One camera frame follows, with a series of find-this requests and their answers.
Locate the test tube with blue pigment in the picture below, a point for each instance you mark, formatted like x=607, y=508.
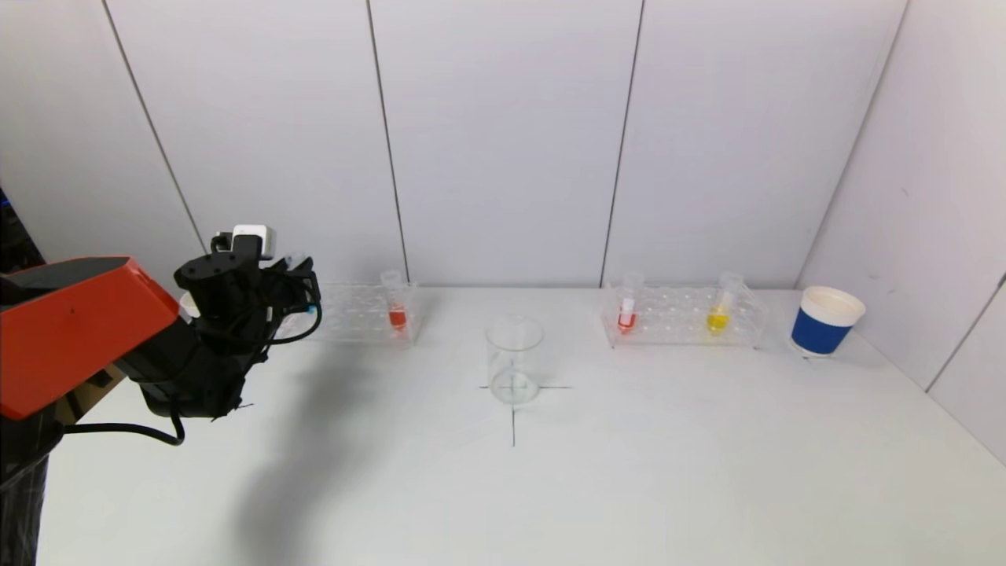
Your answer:
x=314, y=310

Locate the clear acrylic test tube rack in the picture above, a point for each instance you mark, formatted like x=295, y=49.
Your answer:
x=676, y=318
x=357, y=314

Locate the test tube with yellow pigment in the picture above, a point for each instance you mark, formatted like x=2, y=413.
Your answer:
x=716, y=321

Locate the test tube with orange-red pigment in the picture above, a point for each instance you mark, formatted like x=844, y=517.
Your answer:
x=398, y=317

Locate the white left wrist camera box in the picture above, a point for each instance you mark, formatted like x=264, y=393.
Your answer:
x=255, y=238

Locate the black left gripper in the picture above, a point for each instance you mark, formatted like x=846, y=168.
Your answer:
x=301, y=281

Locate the red pigment tube, white label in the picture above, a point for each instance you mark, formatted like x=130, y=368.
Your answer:
x=626, y=311

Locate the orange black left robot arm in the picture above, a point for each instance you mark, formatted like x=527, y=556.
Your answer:
x=78, y=330

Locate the black tripod stand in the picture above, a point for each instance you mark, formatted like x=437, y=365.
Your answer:
x=12, y=236

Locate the clear glass beaker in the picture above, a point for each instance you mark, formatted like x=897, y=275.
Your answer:
x=514, y=369

